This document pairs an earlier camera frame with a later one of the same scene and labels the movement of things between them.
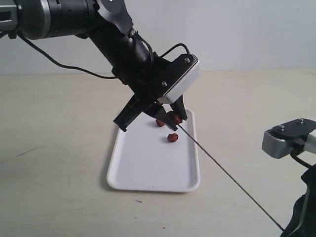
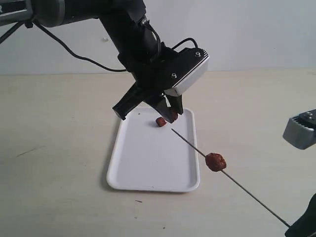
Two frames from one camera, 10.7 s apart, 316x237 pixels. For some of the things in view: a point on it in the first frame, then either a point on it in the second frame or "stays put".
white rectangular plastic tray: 143,160 stays put
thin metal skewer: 231,180 -> 268,208
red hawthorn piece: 160,123 stays put
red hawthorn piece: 174,118 -> 215,162
